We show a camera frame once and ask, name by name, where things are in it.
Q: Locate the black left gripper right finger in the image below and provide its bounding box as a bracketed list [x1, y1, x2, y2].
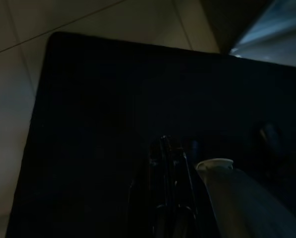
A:
[169, 146, 200, 238]

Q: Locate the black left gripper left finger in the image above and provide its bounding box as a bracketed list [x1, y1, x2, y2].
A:
[148, 135, 171, 238]

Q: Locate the plain black floor mat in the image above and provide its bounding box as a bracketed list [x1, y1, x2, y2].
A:
[5, 31, 296, 238]

